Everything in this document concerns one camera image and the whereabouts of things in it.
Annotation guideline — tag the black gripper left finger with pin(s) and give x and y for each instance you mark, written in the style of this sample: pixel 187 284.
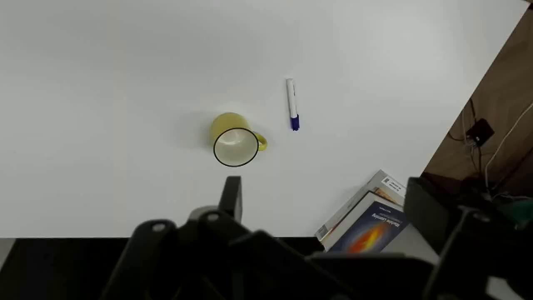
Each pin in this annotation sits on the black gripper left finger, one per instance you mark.
pixel 222 250

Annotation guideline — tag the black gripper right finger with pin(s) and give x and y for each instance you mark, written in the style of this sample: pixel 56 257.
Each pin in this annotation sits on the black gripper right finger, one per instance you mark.
pixel 472 250

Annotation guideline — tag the white marker with blue cap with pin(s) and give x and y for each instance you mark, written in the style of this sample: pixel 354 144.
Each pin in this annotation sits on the white marker with blue cap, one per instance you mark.
pixel 290 100

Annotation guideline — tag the yellow mug with dark rim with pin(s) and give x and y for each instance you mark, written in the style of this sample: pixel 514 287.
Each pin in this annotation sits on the yellow mug with dark rim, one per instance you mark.
pixel 234 145

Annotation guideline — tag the blue book with orange cover art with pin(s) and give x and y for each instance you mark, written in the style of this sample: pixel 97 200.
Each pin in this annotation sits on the blue book with orange cover art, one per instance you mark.
pixel 374 229

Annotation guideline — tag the small black power adapter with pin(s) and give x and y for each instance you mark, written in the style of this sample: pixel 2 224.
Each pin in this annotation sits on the small black power adapter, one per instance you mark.
pixel 480 132

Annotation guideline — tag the white book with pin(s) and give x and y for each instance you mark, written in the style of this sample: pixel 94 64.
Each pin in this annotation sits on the white book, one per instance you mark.
pixel 364 195

